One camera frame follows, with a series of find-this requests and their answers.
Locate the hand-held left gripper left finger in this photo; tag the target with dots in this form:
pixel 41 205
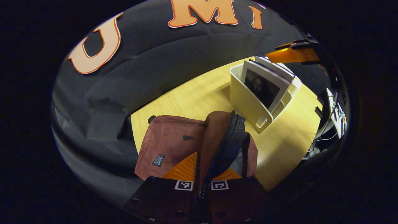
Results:
pixel 164 199

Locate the white electronic device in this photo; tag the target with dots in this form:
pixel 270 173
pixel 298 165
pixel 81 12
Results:
pixel 337 115

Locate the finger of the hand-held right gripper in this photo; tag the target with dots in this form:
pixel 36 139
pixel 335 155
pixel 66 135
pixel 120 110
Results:
pixel 292 55
pixel 303 44

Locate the white plastic bookshelf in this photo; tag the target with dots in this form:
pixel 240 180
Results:
pixel 245 102

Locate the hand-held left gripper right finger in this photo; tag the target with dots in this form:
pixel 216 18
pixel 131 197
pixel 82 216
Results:
pixel 236 199

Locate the maroon schoolbag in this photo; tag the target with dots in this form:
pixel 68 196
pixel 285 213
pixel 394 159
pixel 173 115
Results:
pixel 168 140

